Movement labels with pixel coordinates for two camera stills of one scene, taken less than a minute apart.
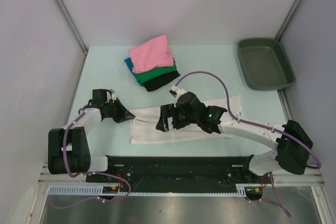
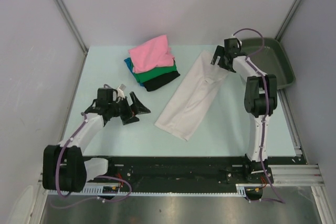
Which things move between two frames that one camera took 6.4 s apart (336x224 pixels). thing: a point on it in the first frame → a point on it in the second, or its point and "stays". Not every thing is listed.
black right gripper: (167, 111) → (220, 51)
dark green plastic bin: (264, 64) stays
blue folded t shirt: (129, 63) stays
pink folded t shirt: (154, 53) stays
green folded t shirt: (144, 76) stays
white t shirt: (143, 123) → (186, 107)
